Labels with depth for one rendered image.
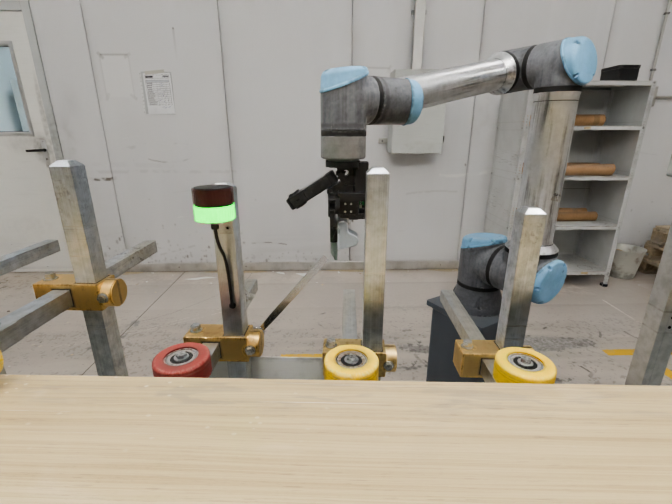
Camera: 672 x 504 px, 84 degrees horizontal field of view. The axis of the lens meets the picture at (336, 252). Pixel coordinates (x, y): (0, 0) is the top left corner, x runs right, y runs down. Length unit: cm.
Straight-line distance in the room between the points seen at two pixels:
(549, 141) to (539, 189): 13
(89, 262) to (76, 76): 307
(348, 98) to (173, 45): 280
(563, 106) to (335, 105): 68
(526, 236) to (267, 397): 46
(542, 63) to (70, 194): 112
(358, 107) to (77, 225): 52
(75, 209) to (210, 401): 39
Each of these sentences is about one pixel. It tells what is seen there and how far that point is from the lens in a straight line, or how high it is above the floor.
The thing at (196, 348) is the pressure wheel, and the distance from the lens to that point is 62.
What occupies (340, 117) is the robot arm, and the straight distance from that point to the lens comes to 72.
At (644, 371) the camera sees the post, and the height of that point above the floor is 81.
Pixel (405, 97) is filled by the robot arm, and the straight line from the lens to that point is 80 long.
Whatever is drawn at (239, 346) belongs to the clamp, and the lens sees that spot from 71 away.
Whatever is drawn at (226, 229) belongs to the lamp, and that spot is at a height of 107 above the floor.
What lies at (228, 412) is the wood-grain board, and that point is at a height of 90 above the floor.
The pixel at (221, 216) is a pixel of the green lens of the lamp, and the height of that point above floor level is 110.
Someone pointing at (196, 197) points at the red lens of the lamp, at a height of 113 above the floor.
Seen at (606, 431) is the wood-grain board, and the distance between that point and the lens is 55.
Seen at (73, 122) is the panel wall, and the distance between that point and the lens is 378.
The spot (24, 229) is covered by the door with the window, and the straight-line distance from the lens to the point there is 423.
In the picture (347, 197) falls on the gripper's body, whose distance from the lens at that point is 74.
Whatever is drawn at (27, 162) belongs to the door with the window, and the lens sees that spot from 405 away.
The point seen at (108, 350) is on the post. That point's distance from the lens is 82.
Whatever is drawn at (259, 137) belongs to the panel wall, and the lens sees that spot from 324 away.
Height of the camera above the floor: 122
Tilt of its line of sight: 18 degrees down
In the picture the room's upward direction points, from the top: straight up
